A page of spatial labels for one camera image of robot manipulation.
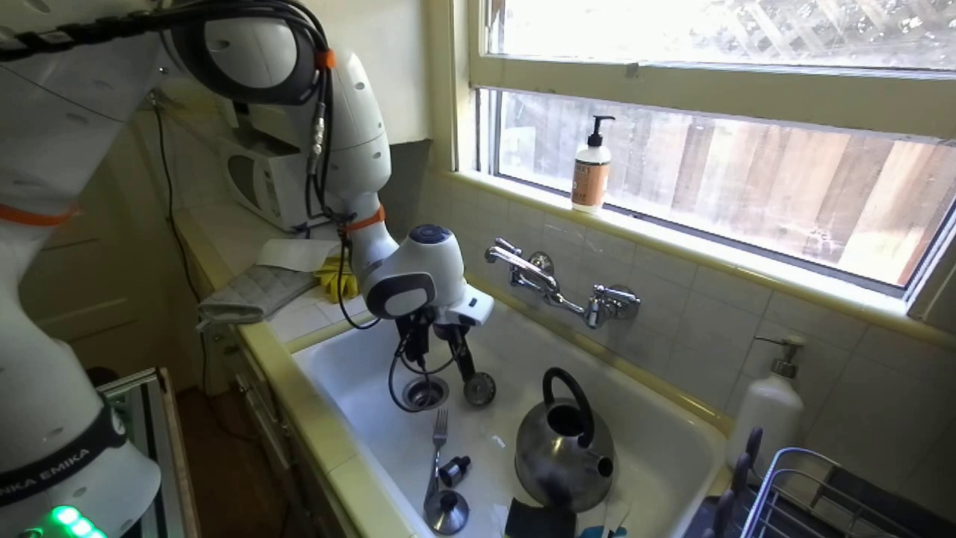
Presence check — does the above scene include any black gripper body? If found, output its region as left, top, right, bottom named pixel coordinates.
left=433, top=308, right=480, bottom=345

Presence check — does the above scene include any round metal sink strainer cover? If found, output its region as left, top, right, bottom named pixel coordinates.
left=459, top=371, right=499, bottom=410

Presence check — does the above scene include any metal sink drain hole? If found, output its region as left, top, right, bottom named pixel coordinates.
left=400, top=372, right=450, bottom=411

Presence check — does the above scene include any white sink basin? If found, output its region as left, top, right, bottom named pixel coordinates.
left=290, top=281, right=730, bottom=538

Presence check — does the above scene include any metal fork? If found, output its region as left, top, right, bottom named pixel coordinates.
left=421, top=407, right=454, bottom=505

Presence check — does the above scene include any small black cup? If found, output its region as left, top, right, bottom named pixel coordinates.
left=435, top=453, right=475, bottom=490

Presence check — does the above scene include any dark sponge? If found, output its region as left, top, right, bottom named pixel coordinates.
left=500, top=496, right=580, bottom=538

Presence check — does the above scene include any grey folded cloth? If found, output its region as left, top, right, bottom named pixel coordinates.
left=193, top=259, right=318, bottom=330

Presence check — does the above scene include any brown label soap pump bottle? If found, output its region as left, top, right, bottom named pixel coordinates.
left=568, top=112, right=618, bottom=214

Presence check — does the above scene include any white pump bottle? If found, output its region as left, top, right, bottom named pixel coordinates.
left=727, top=333, right=805, bottom=478

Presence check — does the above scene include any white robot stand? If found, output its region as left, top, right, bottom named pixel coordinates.
left=94, top=365, right=200, bottom=538

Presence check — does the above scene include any dish drying rack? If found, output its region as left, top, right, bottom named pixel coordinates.
left=707, top=446, right=956, bottom=538

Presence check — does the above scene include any chrome wall faucet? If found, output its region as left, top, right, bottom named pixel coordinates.
left=482, top=236, right=645, bottom=330

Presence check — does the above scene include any steel kettle with black handle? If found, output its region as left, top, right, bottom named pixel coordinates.
left=509, top=365, right=618, bottom=514

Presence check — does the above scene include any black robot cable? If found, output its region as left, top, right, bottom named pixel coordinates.
left=0, top=0, right=459, bottom=416

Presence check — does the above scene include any kitchen window frame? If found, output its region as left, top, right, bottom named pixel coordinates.
left=450, top=0, right=956, bottom=323

